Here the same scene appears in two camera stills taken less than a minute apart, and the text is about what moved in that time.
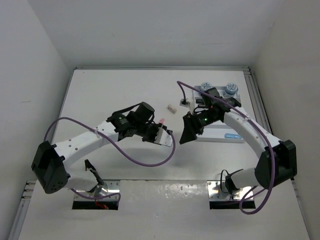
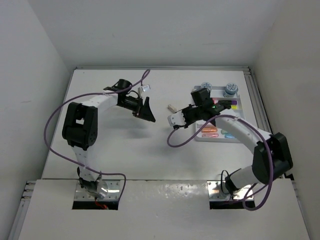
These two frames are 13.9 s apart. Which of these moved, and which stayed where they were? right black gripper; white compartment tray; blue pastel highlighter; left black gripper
Moved: right black gripper; left black gripper
Stayed: blue pastel highlighter; white compartment tray
